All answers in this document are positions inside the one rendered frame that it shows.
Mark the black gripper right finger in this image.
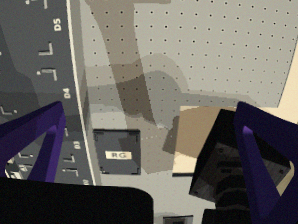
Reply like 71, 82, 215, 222
233, 101, 298, 224

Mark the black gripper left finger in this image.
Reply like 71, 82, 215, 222
0, 101, 66, 183

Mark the dark grey regrip nest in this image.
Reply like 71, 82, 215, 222
93, 129, 141, 175

